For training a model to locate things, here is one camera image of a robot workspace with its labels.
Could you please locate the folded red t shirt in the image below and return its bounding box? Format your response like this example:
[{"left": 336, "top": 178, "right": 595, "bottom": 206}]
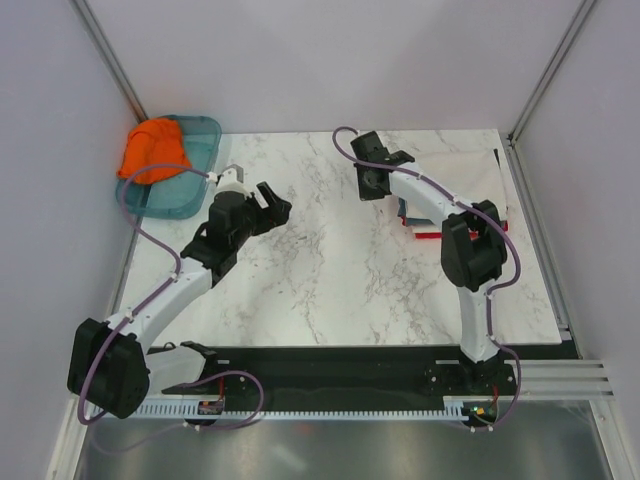
[{"left": 397, "top": 212, "right": 511, "bottom": 241}]

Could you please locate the white slotted cable duct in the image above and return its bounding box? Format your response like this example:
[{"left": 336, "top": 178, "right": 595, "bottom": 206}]
[{"left": 132, "top": 393, "right": 484, "bottom": 422}]

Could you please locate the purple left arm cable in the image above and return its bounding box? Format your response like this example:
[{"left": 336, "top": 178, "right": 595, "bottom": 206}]
[{"left": 78, "top": 162, "right": 264, "bottom": 431}]

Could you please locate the left aluminium frame post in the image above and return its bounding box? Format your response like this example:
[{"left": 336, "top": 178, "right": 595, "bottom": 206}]
[{"left": 69, "top": 0, "right": 148, "bottom": 123}]

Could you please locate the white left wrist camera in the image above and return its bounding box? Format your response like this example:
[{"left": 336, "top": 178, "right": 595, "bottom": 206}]
[{"left": 207, "top": 164, "right": 251, "bottom": 198}]

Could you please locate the teal plastic bin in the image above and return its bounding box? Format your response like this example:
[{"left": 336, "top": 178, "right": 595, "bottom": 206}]
[{"left": 115, "top": 115, "right": 221, "bottom": 219}]

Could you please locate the aluminium frame post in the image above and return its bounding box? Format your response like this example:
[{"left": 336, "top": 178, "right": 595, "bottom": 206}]
[
  {"left": 506, "top": 0, "right": 600, "bottom": 146},
  {"left": 69, "top": 0, "right": 148, "bottom": 123}
]

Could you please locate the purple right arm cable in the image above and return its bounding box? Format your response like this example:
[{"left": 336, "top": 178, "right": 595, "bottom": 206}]
[{"left": 332, "top": 126, "right": 524, "bottom": 431}]

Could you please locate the folded grey-blue t shirt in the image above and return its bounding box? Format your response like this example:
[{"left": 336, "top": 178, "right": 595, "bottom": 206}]
[{"left": 398, "top": 198, "right": 440, "bottom": 229}]

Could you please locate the white and green t shirt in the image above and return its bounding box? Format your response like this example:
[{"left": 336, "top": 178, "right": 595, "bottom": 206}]
[{"left": 415, "top": 149, "right": 508, "bottom": 219}]

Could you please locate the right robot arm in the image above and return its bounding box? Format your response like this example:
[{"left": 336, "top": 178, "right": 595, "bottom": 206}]
[{"left": 345, "top": 131, "right": 521, "bottom": 394}]

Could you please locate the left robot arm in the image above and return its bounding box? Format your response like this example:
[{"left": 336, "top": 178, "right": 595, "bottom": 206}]
[{"left": 67, "top": 182, "right": 292, "bottom": 419}]

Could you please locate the right aluminium frame post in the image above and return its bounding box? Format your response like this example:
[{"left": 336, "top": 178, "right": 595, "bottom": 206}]
[{"left": 506, "top": 0, "right": 600, "bottom": 146}]

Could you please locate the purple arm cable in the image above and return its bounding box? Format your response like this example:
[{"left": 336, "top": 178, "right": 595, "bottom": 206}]
[
  {"left": 78, "top": 162, "right": 264, "bottom": 431},
  {"left": 332, "top": 126, "right": 524, "bottom": 431}
]

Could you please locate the orange crumpled t shirt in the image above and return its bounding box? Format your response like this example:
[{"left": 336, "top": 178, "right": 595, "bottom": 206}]
[{"left": 117, "top": 117, "right": 192, "bottom": 185}]

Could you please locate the folded white t shirt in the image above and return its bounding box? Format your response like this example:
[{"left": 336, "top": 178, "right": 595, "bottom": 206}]
[{"left": 410, "top": 223, "right": 441, "bottom": 237}]

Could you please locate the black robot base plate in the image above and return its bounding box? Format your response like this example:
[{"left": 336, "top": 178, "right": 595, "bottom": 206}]
[{"left": 144, "top": 342, "right": 521, "bottom": 412}]

